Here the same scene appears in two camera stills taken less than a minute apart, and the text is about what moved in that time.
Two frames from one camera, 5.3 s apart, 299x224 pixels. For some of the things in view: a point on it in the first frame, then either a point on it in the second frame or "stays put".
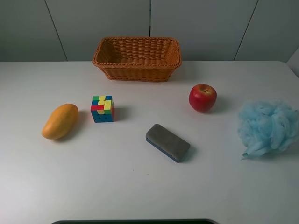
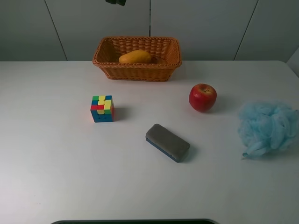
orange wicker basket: (145, 59) stays put
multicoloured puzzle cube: (103, 108) stays put
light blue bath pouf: (266, 126) stays put
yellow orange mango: (60, 122) to (137, 56)
